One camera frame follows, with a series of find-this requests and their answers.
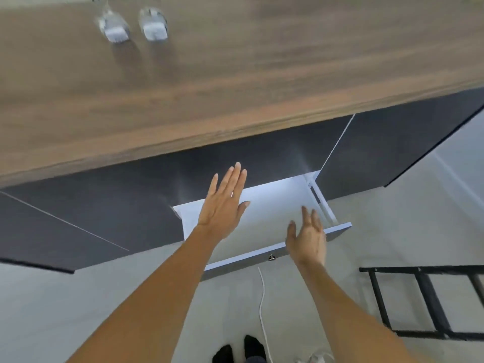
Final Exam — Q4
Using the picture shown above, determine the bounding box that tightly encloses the white charger adapter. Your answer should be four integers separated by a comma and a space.
137, 6, 169, 42
95, 8, 132, 44

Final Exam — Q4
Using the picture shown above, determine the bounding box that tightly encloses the person's right forearm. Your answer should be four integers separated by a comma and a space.
296, 260, 422, 363

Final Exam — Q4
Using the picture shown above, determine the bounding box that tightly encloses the dark grey desk cabinet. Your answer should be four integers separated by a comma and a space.
0, 86, 484, 275

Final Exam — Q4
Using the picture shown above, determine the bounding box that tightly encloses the person's left forearm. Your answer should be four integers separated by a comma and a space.
66, 224, 229, 363

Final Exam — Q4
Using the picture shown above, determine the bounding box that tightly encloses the person's right hand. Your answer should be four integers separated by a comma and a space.
285, 207, 327, 267

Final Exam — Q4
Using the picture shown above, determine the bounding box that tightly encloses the black metal stool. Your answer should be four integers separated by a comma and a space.
358, 265, 484, 342

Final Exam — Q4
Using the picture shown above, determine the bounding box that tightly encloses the white cable on floor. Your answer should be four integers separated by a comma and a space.
257, 266, 274, 363

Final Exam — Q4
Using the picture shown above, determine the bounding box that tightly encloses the black sock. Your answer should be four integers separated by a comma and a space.
211, 343, 235, 363
243, 334, 268, 363

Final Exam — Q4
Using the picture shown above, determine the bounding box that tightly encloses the white drawer with dark front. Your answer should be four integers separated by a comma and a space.
172, 170, 353, 281

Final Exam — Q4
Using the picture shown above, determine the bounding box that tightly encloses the person's left hand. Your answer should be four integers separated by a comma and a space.
196, 162, 251, 238

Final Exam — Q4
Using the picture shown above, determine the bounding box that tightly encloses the grey-white braided charger cable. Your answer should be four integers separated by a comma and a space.
138, 6, 168, 31

